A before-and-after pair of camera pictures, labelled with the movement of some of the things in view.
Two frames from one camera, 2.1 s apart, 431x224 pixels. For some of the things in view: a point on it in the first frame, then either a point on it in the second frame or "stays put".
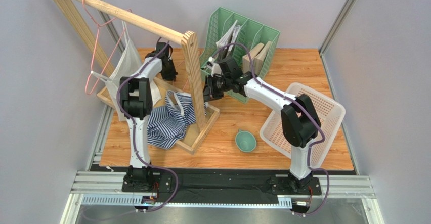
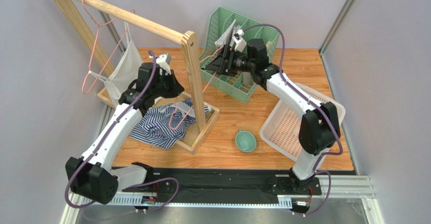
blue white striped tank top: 166,124 stays put
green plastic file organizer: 228,37 stays put
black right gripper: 209,89 to 227,59
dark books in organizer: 228,38 stays put
